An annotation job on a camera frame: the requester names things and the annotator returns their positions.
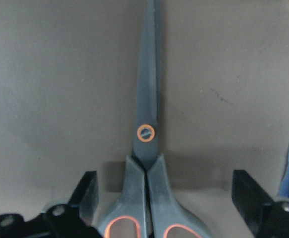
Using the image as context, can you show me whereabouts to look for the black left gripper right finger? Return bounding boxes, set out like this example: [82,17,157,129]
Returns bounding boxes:
[231,170,289,238]

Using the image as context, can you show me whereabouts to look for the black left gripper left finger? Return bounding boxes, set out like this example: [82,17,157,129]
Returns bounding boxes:
[44,171,99,231]

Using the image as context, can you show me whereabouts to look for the grey orange scissors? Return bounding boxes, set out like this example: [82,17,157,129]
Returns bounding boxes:
[98,0,211,238]

